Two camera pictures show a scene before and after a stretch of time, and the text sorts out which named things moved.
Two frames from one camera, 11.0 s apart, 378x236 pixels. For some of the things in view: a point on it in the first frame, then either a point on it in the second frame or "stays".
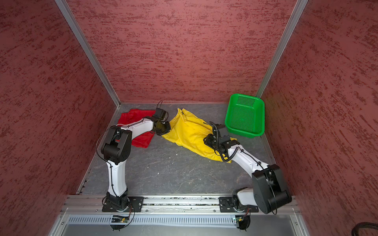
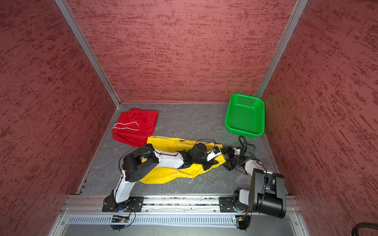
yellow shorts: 188,130 to 164,176
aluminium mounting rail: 155,204 stays
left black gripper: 167,130 to 209,163
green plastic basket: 245,115 stays
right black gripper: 208,141 to 230,165
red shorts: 128,116 stays
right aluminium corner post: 299,8 stays
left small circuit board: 117,219 stays
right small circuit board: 242,221 stays
